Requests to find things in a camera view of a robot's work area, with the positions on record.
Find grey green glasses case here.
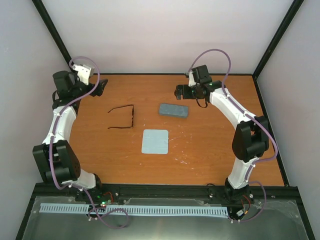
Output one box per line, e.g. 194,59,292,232
158,103,189,119

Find black sunglasses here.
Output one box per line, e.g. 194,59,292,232
107,104,135,130

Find light blue cleaning cloth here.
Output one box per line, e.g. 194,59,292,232
141,129,169,155

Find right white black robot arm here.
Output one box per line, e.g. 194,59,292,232
174,80,269,202

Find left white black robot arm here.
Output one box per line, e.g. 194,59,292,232
32,70,108,202

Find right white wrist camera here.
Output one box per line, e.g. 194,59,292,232
185,70,197,87

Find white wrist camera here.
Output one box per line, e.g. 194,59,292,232
72,64,95,85
185,70,197,87

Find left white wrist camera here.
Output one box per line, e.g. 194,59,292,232
72,64,95,85

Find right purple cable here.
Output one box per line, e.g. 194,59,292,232
187,48,279,223

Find left back frame post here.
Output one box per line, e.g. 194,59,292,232
32,0,73,72

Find frame post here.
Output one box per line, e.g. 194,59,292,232
32,0,73,72
251,0,306,78

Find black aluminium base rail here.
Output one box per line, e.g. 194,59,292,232
30,183,302,207

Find light blue cable duct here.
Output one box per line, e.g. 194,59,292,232
38,203,229,218

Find right back frame post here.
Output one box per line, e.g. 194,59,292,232
251,0,306,78

